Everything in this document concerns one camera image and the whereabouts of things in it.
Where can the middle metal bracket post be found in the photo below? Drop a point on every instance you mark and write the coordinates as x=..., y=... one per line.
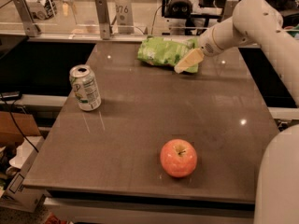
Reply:
x=103, y=19

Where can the left metal bracket post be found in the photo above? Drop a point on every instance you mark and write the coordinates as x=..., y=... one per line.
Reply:
x=29, y=27

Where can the red apple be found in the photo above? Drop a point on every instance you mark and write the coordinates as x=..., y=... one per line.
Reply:
x=178, y=158

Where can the white green soda can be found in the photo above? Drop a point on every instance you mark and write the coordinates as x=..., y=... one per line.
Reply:
x=84, y=86

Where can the right metal bracket post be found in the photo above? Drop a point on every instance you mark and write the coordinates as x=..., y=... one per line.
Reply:
x=228, y=9

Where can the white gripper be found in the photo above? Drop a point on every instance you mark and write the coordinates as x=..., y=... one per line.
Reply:
x=206, y=45

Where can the black camera device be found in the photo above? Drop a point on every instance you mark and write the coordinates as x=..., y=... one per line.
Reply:
x=176, y=9

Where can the metal bracket post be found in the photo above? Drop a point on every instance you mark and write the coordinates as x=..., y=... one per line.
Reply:
x=103, y=19
x=228, y=9
x=29, y=27

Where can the white cardboard box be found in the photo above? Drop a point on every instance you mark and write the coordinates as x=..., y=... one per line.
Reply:
x=16, y=195

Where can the glass barrier panel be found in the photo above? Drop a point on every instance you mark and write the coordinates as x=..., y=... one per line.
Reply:
x=78, y=18

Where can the numbered white sign post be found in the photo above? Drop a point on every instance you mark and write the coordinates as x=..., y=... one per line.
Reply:
x=124, y=14

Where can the white machine behind glass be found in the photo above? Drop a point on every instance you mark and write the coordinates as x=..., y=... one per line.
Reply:
x=42, y=9

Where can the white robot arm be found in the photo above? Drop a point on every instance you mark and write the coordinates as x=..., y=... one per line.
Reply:
x=255, y=21

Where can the green rice chip bag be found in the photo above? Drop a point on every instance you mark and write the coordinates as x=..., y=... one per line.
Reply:
x=161, y=51

